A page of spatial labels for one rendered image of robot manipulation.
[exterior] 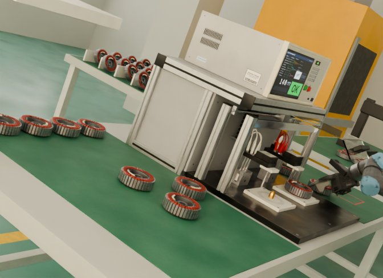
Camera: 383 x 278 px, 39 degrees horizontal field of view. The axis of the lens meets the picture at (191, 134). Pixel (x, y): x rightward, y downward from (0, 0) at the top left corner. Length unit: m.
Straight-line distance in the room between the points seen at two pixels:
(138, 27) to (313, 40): 4.33
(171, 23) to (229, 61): 4.05
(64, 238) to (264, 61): 1.02
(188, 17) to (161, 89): 3.95
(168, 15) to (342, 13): 1.84
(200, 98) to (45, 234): 0.86
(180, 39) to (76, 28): 4.14
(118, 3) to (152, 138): 7.88
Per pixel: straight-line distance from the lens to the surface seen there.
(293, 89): 2.08
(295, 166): 2.19
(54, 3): 1.45
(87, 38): 10.04
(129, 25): 9.55
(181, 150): 1.93
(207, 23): 2.08
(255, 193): 1.96
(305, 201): 2.14
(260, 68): 1.94
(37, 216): 1.29
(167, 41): 6.02
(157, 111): 2.00
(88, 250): 1.21
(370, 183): 2.27
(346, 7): 5.70
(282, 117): 2.17
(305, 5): 5.86
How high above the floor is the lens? 1.30
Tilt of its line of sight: 12 degrees down
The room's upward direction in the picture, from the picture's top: 21 degrees clockwise
